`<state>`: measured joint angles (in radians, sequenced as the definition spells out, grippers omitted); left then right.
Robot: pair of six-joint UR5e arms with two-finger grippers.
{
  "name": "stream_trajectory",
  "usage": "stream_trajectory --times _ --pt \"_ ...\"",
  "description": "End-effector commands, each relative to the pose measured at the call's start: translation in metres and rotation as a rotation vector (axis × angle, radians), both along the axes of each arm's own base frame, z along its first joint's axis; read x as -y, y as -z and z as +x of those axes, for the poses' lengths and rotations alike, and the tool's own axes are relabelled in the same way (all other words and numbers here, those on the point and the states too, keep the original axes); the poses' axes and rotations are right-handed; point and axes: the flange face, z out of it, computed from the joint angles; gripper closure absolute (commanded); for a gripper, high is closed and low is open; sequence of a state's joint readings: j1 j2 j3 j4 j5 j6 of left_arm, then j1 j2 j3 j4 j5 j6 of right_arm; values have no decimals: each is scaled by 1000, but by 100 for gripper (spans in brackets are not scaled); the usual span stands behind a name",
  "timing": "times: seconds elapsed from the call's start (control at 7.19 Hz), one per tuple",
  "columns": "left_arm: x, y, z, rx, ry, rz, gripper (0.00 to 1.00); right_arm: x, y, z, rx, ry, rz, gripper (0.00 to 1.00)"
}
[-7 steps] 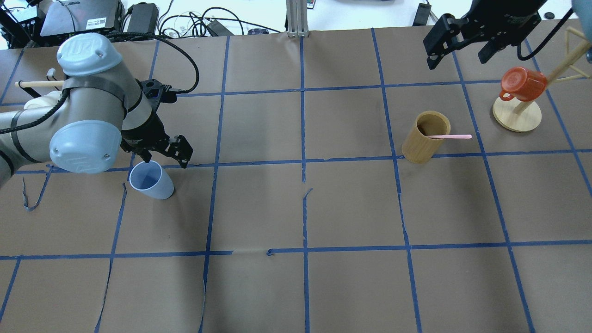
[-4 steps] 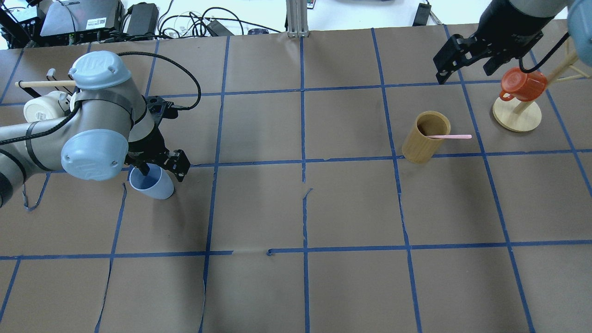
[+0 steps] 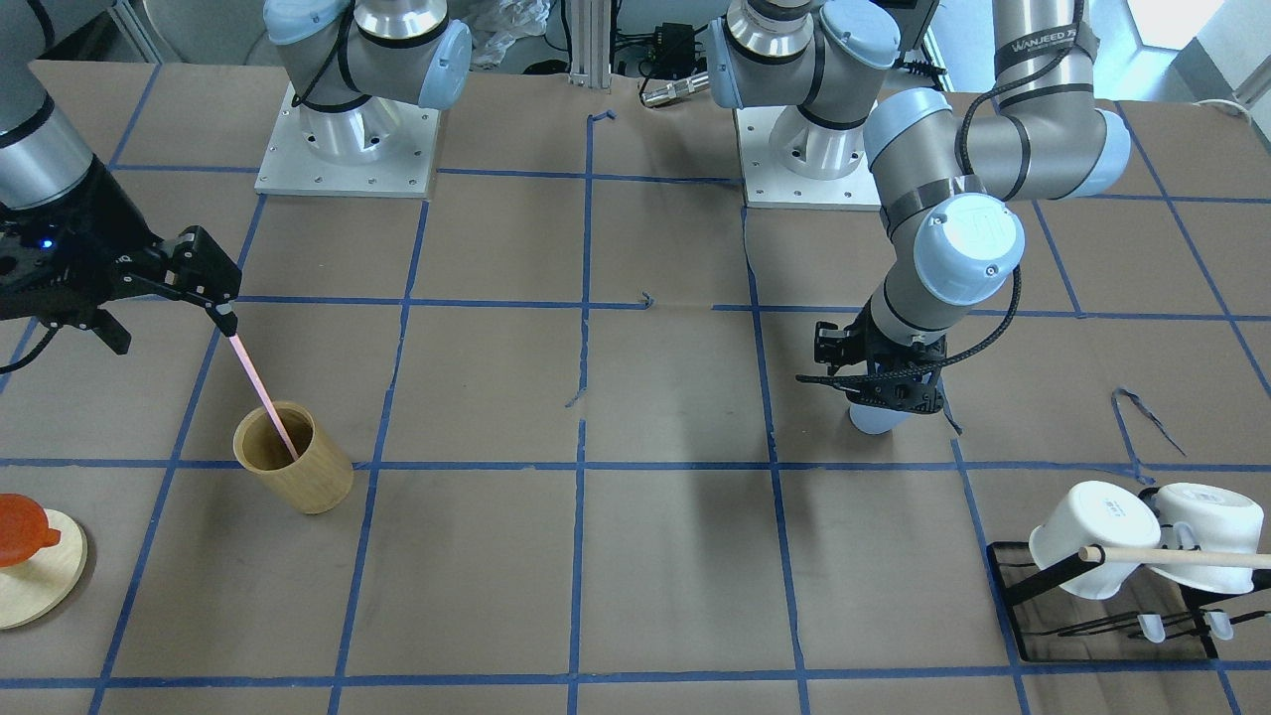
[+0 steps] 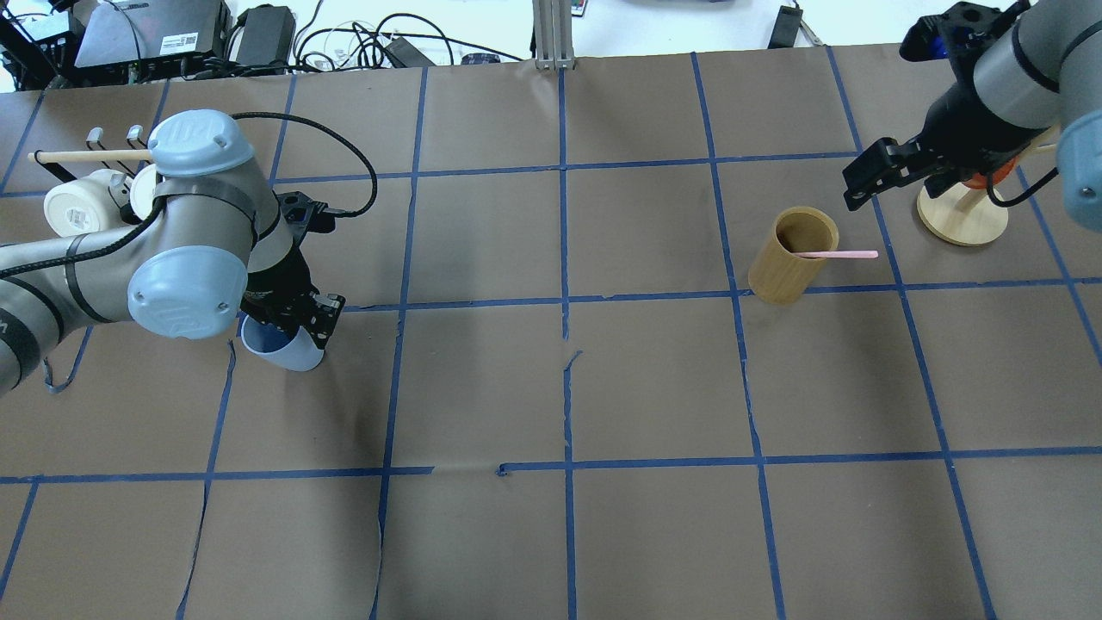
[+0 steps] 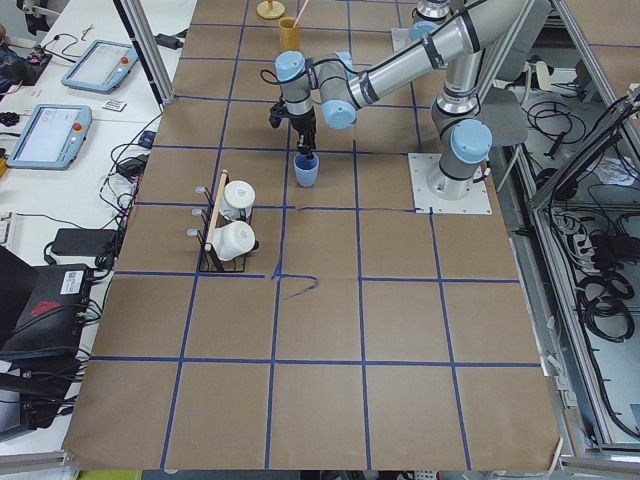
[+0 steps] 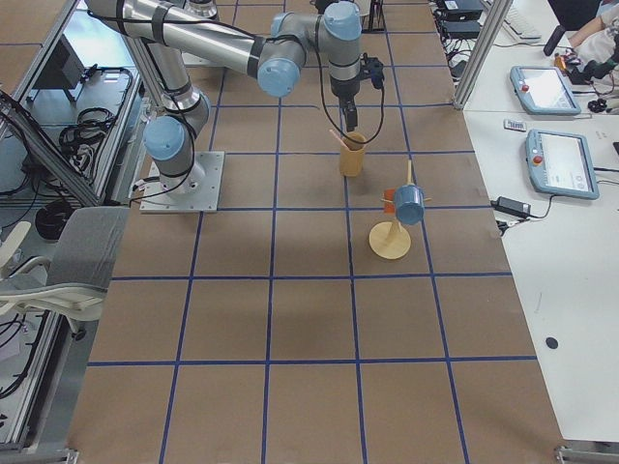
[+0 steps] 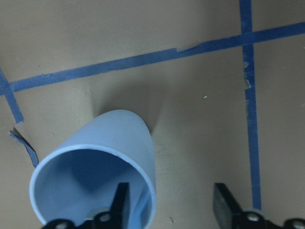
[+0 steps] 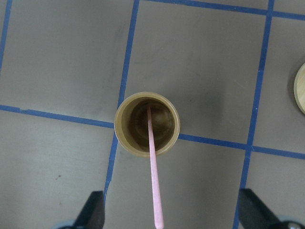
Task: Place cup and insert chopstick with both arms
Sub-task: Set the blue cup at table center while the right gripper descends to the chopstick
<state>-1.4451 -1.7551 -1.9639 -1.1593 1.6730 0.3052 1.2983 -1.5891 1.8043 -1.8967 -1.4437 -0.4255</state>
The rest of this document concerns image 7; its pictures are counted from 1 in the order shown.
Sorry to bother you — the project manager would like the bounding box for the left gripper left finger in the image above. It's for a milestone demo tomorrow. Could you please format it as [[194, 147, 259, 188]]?
[[44, 183, 130, 229]]

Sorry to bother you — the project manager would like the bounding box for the light blue plastic cup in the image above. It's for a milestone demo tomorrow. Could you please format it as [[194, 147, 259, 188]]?
[[29, 110, 156, 229]]

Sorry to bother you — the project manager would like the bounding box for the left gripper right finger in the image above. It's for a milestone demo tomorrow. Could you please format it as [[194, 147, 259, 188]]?
[[213, 183, 305, 229]]

